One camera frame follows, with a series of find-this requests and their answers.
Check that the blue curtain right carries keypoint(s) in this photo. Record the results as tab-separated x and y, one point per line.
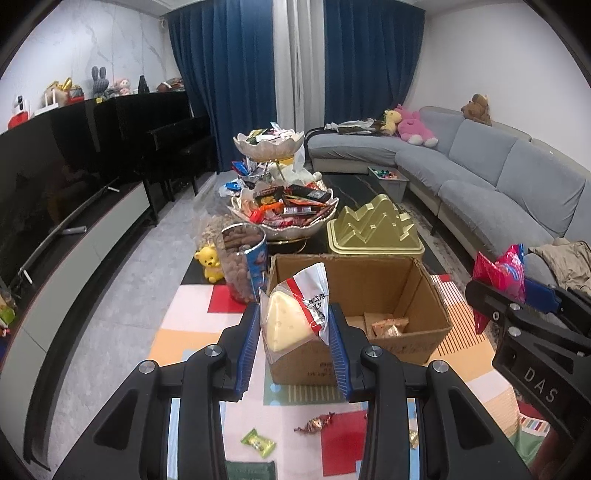
372	50

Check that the blue curtain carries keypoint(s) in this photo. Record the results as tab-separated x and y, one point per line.
372	50
224	53

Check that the yellow bear toy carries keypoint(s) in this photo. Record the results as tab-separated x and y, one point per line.
207	257

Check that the two-tier white snack tray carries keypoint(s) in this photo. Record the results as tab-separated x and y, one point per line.
274	190

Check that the yellow plush toy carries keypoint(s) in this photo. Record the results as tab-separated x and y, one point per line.
392	118

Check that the magenta snack packet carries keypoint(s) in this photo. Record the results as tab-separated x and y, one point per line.
506	274

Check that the brown cardboard box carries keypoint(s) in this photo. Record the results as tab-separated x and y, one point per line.
375	288

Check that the person's right hand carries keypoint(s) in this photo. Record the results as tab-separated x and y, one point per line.
560	458

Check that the grey storage bin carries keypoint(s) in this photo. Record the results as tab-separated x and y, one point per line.
392	181

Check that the brown teddy bear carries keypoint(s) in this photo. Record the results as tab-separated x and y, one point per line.
477	109

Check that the grey bunny plush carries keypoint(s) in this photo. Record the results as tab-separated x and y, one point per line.
99	81

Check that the black piano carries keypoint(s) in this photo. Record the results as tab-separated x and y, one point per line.
154	139

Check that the gold candy bar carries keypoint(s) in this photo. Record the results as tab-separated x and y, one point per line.
414	438

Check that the beige quilted jacket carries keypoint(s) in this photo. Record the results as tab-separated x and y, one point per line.
569	262

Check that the small green candy packet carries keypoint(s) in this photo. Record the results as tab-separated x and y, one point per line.
264	446

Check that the colourful patchwork tablecloth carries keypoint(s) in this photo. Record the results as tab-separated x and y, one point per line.
197	315

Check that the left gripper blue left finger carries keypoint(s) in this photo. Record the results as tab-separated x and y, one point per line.
249	331

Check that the clear jar of nuts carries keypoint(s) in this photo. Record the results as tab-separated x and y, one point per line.
242	251

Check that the gold mountain-lid snack tin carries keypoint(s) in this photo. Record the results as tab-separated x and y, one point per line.
378	228

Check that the white sheer curtain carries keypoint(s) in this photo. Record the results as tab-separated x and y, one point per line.
299	63

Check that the black television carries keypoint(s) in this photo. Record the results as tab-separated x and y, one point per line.
54	163

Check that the grey sectional sofa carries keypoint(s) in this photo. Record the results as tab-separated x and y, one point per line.
491	186

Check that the blue curtain left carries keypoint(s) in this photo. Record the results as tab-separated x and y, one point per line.
224	53

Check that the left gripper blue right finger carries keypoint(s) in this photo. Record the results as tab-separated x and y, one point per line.
341	352

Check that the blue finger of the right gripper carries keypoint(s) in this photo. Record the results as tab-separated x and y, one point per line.
490	302
541	297

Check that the dark green snack bar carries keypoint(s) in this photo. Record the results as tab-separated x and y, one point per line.
250	470

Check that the red gold twist candy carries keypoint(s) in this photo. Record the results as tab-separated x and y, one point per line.
316	425

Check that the orange gold biscuit packet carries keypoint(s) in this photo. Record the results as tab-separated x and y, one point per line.
382	325

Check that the cheese wedge cake packet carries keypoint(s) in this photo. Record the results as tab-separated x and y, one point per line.
295	312

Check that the pink plush toy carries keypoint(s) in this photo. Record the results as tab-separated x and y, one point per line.
412	130

